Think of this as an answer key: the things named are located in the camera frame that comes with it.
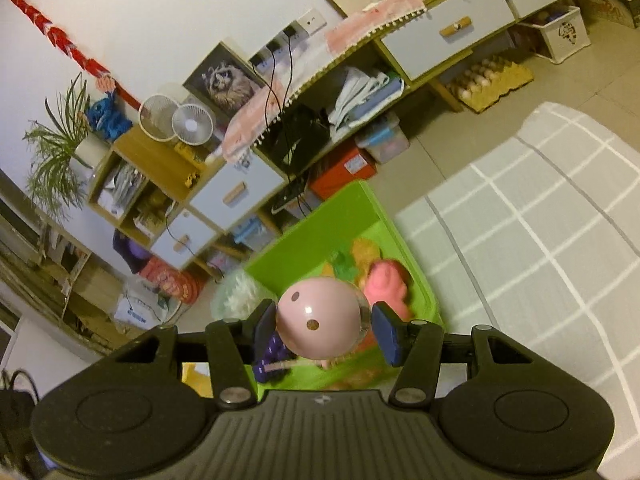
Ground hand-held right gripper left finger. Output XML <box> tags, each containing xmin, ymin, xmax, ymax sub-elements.
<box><xmin>107</xmin><ymin>299</ymin><xmax>279</xmax><ymax>408</ymax></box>

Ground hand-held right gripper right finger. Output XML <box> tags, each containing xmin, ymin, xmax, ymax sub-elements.
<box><xmin>371</xmin><ymin>301</ymin><xmax>540</xmax><ymax>408</ymax></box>

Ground pink toy pig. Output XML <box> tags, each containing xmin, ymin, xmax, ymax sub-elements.
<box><xmin>362</xmin><ymin>259</ymin><xmax>417</xmax><ymax>322</ymax></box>

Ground pink round-headed toy figure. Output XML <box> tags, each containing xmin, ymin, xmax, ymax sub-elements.
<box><xmin>276</xmin><ymin>277</ymin><xmax>374</xmax><ymax>372</ymax></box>

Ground green plastic storage bin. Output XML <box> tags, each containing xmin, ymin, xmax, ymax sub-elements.
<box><xmin>245</xmin><ymin>180</ymin><xmax>445</xmax><ymax>392</ymax></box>

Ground purple toy grapes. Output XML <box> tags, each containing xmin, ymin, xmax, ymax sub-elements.
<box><xmin>251</xmin><ymin>332</ymin><xmax>295</xmax><ymax>384</ymax></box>

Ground clear cotton swab container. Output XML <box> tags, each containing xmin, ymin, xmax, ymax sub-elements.
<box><xmin>211</xmin><ymin>267</ymin><xmax>275</xmax><ymax>322</ymax></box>

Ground toy sunflower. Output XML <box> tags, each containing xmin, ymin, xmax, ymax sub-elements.
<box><xmin>347</xmin><ymin>237</ymin><xmax>383</xmax><ymax>273</ymax></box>

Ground blue plastic box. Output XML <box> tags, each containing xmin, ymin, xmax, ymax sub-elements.
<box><xmin>231</xmin><ymin>219</ymin><xmax>274</xmax><ymax>254</ymax></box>

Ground red printed bag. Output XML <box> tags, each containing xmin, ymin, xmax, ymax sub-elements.
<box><xmin>139</xmin><ymin>256</ymin><xmax>207</xmax><ymax>307</ymax></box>

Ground white paper bag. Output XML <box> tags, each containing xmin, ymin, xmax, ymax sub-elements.
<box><xmin>114</xmin><ymin>284</ymin><xmax>177</xmax><ymax>332</ymax></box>

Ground black keyboard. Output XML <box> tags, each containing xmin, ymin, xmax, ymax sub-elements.
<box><xmin>271</xmin><ymin>179</ymin><xmax>309</xmax><ymax>217</ymax></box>

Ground purple plush with black hat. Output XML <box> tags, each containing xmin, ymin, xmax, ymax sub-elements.
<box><xmin>111</xmin><ymin>229</ymin><xmax>152</xmax><ymax>277</ymax></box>

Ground grey checked mat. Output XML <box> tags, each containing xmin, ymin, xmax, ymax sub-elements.
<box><xmin>394</xmin><ymin>101</ymin><xmax>640</xmax><ymax>480</ymax></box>

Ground red shoebox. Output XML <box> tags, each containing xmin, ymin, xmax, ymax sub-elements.
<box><xmin>309</xmin><ymin>139</ymin><xmax>379</xmax><ymax>202</ymax></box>

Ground black bag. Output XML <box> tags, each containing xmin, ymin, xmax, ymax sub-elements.
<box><xmin>254</xmin><ymin>104</ymin><xmax>332</xmax><ymax>177</ymax></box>

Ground clear plastic storage box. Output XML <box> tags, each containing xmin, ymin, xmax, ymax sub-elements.
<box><xmin>354</xmin><ymin>111</ymin><xmax>412</xmax><ymax>164</ymax></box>

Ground wooden side shelf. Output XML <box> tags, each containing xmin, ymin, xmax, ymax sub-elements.
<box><xmin>0</xmin><ymin>195</ymin><xmax>128</xmax><ymax>358</ymax></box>

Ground small white fan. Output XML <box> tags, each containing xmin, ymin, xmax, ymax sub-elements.
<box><xmin>171</xmin><ymin>103</ymin><xmax>217</xmax><ymax>149</ymax></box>
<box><xmin>137</xmin><ymin>94</ymin><xmax>179</xmax><ymax>142</ymax></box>

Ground wooden cabinet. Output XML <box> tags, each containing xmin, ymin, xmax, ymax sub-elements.
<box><xmin>87</xmin><ymin>0</ymin><xmax>593</xmax><ymax>281</ymax></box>

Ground pile of white papers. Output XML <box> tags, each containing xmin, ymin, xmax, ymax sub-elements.
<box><xmin>327</xmin><ymin>66</ymin><xmax>404</xmax><ymax>129</ymax></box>

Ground raccoon picture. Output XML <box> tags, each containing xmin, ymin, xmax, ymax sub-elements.
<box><xmin>182</xmin><ymin>41</ymin><xmax>267</xmax><ymax>122</ymax></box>

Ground blue plush toy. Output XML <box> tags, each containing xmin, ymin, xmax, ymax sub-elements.
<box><xmin>84</xmin><ymin>96</ymin><xmax>134</xmax><ymax>142</ymax></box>

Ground egg tray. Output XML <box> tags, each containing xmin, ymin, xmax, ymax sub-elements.
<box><xmin>446</xmin><ymin>56</ymin><xmax>534</xmax><ymax>114</ymax></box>

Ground potted green plant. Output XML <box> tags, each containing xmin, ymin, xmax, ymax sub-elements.
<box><xmin>22</xmin><ymin>72</ymin><xmax>109</xmax><ymax>222</ymax></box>

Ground pink fringed cloth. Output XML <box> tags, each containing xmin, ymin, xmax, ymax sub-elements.
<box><xmin>220</xmin><ymin>0</ymin><xmax>429</xmax><ymax>162</ymax></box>

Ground white storage crate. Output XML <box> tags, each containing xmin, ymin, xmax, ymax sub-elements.
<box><xmin>519</xmin><ymin>5</ymin><xmax>592</xmax><ymax>65</ymax></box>

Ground red garland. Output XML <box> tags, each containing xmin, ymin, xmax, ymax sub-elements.
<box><xmin>6</xmin><ymin>0</ymin><xmax>142</xmax><ymax>112</ymax></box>

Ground white wall socket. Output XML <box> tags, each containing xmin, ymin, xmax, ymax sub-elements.
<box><xmin>249</xmin><ymin>9</ymin><xmax>327</xmax><ymax>68</ymax></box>

